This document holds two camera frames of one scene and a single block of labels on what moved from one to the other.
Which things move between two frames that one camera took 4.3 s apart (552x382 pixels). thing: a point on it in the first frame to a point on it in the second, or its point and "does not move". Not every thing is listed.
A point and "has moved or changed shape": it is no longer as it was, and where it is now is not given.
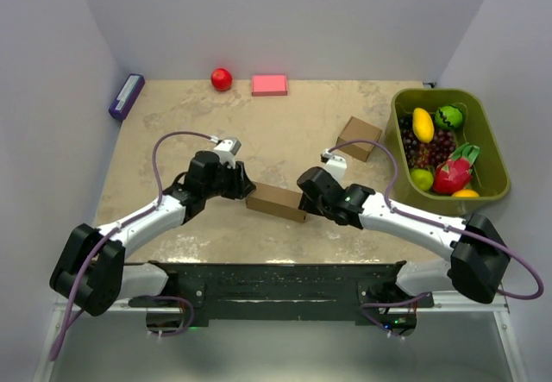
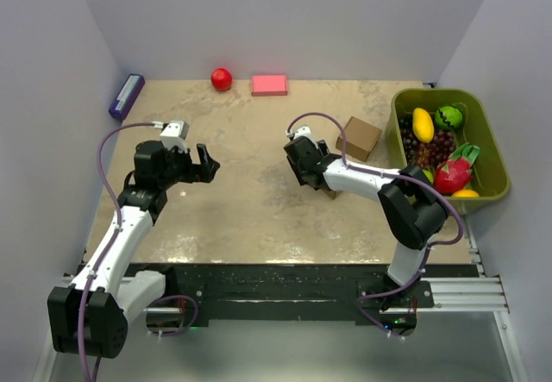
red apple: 222,78 does not move
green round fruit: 448,117 does not move
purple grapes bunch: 426,155 does not move
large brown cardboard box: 277,201 has moved or changed shape
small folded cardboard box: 357,129 does not move
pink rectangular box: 269,85 does not move
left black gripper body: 228,183 to 179,167
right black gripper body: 314,207 to 299,174
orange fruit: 465,193 does not move
